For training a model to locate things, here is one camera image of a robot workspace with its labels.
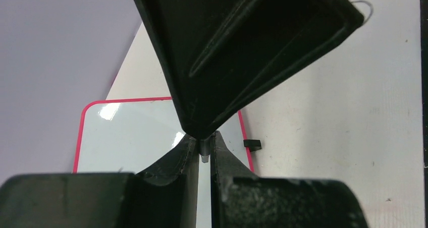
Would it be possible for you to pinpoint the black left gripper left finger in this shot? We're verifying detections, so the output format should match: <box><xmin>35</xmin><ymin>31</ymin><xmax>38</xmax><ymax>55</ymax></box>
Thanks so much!
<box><xmin>1</xmin><ymin>136</ymin><xmax>199</xmax><ymax>227</ymax></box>

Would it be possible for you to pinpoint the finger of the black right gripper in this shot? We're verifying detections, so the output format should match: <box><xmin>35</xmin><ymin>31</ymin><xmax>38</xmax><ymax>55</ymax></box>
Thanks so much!
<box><xmin>133</xmin><ymin>0</ymin><xmax>364</xmax><ymax>140</ymax></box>

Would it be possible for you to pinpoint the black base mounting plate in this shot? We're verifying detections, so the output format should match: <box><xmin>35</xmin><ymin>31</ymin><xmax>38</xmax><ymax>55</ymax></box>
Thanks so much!
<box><xmin>419</xmin><ymin>0</ymin><xmax>428</xmax><ymax>168</ymax></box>

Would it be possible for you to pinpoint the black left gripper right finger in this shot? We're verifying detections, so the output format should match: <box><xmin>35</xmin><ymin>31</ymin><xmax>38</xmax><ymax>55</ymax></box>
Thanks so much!
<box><xmin>210</xmin><ymin>132</ymin><xmax>368</xmax><ymax>227</ymax></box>

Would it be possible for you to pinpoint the white blue whiteboard marker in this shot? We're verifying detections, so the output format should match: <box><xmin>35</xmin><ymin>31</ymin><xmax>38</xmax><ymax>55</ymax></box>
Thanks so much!
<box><xmin>198</xmin><ymin>137</ymin><xmax>211</xmax><ymax>163</ymax></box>

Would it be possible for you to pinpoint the pink framed whiteboard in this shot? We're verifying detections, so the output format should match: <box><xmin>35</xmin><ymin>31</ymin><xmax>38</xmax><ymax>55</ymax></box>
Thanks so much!
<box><xmin>73</xmin><ymin>97</ymin><xmax>254</xmax><ymax>227</ymax></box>

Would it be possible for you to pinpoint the black right whiteboard stand foot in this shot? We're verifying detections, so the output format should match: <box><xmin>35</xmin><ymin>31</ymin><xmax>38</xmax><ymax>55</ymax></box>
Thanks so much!
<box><xmin>243</xmin><ymin>139</ymin><xmax>262</xmax><ymax>152</ymax></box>

